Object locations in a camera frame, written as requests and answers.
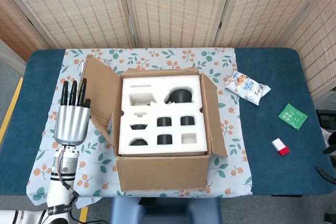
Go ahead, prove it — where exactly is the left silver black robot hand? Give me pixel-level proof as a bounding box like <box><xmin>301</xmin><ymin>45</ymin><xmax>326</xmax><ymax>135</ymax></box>
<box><xmin>54</xmin><ymin>78</ymin><xmax>92</xmax><ymax>146</ymax></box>

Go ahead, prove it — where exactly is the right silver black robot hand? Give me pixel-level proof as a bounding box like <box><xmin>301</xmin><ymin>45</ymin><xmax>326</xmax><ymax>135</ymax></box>
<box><xmin>314</xmin><ymin>146</ymin><xmax>336</xmax><ymax>184</ymax></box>

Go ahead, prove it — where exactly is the brown cardboard box red top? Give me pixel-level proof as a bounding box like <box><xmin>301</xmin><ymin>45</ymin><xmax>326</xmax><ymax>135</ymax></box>
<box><xmin>82</xmin><ymin>54</ymin><xmax>228</xmax><ymax>192</ymax></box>

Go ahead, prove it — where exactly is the small red white box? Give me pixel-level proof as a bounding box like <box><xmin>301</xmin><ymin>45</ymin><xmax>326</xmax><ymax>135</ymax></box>
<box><xmin>271</xmin><ymin>137</ymin><xmax>291</xmax><ymax>156</ymax></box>

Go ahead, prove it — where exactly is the black rounded equipment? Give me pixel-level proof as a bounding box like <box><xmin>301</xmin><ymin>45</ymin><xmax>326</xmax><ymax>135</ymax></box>
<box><xmin>324</xmin><ymin>129</ymin><xmax>336</xmax><ymax>147</ymax></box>

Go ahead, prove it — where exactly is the black boxy equipment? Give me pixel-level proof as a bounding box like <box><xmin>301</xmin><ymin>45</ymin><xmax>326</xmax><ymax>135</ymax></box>
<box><xmin>316</xmin><ymin>109</ymin><xmax>336</xmax><ymax>130</ymax></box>

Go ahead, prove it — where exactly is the green square packet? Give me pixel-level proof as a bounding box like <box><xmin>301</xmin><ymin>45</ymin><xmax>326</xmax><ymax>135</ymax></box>
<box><xmin>278</xmin><ymin>103</ymin><xmax>308</xmax><ymax>131</ymax></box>

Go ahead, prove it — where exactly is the black tea cup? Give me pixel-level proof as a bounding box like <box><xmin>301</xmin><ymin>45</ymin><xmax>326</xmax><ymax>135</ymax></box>
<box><xmin>156</xmin><ymin>134</ymin><xmax>173</xmax><ymax>145</ymax></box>
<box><xmin>156</xmin><ymin>116</ymin><xmax>173</xmax><ymax>127</ymax></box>
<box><xmin>180</xmin><ymin>115</ymin><xmax>195</xmax><ymax>126</ymax></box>

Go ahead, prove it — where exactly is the floral orange fruit tablecloth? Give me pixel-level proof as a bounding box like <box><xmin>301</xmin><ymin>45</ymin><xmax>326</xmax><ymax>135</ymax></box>
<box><xmin>27</xmin><ymin>48</ymin><xmax>254</xmax><ymax>209</ymax></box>

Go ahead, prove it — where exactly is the white foam insert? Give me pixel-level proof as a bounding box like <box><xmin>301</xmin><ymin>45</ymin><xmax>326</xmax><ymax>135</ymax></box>
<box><xmin>118</xmin><ymin>74</ymin><xmax>209</xmax><ymax>156</ymax></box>

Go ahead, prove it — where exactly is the black teapot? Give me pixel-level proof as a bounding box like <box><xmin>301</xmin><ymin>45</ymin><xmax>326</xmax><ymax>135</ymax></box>
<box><xmin>164</xmin><ymin>88</ymin><xmax>194</xmax><ymax>104</ymax></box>

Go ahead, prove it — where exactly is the woven rattan screen panel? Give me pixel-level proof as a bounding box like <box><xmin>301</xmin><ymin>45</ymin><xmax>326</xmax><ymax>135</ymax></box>
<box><xmin>280</xmin><ymin>0</ymin><xmax>336</xmax><ymax>103</ymax></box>
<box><xmin>120</xmin><ymin>0</ymin><xmax>236</xmax><ymax>49</ymax></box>
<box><xmin>0</xmin><ymin>0</ymin><xmax>137</xmax><ymax>49</ymax></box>
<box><xmin>0</xmin><ymin>0</ymin><xmax>55</xmax><ymax>62</ymax></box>
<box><xmin>214</xmin><ymin>0</ymin><xmax>336</xmax><ymax>49</ymax></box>

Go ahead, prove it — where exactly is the white snack bag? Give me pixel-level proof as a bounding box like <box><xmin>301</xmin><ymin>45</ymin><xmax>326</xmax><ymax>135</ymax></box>
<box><xmin>224</xmin><ymin>71</ymin><xmax>271</xmax><ymax>106</ymax></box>

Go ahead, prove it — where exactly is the blue grey robot torso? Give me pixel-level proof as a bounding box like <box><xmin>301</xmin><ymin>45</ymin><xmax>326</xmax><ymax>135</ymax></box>
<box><xmin>110</xmin><ymin>197</ymin><xmax>223</xmax><ymax>224</ymax></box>

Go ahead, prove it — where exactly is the black chest camera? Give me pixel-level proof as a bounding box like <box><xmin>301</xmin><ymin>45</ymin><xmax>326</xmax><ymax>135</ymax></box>
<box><xmin>138</xmin><ymin>197</ymin><xmax>155</xmax><ymax>208</ymax></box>

